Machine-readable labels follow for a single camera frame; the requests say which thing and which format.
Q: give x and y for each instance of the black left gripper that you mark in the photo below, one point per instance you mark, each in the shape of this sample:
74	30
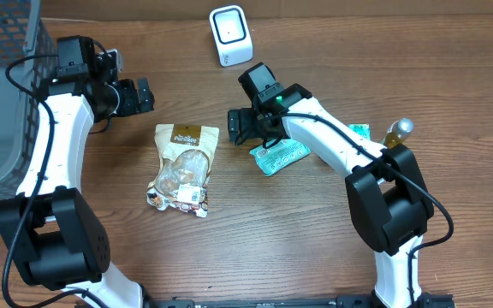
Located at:
135	97

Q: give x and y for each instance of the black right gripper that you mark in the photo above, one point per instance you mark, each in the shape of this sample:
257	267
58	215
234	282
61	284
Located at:
249	117

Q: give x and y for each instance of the teal wet wipes pack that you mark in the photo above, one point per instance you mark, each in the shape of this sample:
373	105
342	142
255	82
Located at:
285	152

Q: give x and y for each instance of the Pantree snack bag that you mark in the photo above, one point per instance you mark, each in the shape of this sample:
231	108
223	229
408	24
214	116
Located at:
186	153

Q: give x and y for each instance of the small teal tissue pack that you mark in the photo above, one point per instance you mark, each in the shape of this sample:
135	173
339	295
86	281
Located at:
362	129

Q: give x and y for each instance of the yellow liquid bottle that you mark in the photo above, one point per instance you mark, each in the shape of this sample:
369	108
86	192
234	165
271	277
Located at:
398	132

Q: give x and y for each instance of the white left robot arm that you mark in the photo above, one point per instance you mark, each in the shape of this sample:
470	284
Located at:
53	237

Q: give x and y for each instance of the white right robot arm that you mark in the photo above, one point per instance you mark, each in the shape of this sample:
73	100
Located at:
385	189

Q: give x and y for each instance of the white barcode scanner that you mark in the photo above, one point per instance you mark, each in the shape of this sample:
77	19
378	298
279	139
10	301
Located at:
231	35

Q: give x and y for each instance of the grey plastic mesh basket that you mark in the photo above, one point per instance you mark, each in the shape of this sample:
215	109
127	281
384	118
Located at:
27	55

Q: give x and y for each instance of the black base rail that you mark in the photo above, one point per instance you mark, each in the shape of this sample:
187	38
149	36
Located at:
426	300

